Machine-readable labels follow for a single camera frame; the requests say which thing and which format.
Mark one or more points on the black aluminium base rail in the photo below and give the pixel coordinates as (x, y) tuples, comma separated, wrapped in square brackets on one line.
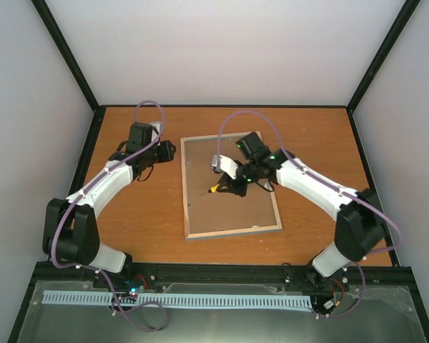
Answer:
[(289, 278)]

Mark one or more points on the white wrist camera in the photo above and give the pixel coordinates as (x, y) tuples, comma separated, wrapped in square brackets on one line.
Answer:
[(223, 164), (157, 127)]

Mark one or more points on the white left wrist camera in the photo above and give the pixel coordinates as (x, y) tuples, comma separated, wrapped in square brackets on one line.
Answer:
[(157, 127)]

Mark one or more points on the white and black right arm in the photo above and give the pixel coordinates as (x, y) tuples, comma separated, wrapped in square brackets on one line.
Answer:
[(359, 222)]

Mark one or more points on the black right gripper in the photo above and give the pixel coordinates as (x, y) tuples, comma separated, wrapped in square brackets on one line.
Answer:
[(233, 189)]

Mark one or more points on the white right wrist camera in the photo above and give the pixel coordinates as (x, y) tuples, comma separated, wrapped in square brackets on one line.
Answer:
[(223, 164)]

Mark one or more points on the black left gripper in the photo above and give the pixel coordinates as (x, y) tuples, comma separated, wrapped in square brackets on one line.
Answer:
[(166, 154)]

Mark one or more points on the yellow handled screwdriver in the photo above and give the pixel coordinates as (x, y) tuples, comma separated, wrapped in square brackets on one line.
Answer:
[(211, 190)]

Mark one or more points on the light blue slotted cable duct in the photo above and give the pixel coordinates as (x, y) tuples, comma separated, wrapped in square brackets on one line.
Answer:
[(182, 301)]

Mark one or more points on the blue wooden picture frame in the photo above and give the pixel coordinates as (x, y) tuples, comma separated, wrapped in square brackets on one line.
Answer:
[(220, 214)]

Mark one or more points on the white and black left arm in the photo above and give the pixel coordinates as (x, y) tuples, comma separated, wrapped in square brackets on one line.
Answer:
[(71, 235)]

